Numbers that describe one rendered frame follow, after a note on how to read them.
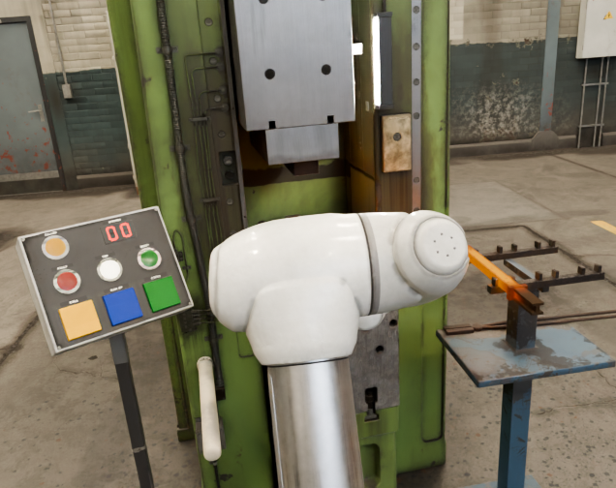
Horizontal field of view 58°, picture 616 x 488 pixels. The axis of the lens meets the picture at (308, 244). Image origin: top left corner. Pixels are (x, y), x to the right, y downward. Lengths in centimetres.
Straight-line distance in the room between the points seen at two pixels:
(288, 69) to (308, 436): 106
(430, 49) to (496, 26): 631
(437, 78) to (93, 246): 109
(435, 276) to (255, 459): 156
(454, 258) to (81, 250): 99
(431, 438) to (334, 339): 167
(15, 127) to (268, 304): 756
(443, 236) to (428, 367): 148
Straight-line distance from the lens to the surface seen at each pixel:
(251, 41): 150
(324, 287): 64
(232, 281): 65
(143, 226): 148
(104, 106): 772
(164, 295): 144
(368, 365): 176
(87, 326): 139
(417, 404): 217
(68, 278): 141
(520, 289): 144
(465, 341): 175
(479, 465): 242
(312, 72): 153
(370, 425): 189
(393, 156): 175
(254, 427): 204
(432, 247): 64
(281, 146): 153
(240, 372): 191
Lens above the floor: 156
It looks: 19 degrees down
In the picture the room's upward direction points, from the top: 4 degrees counter-clockwise
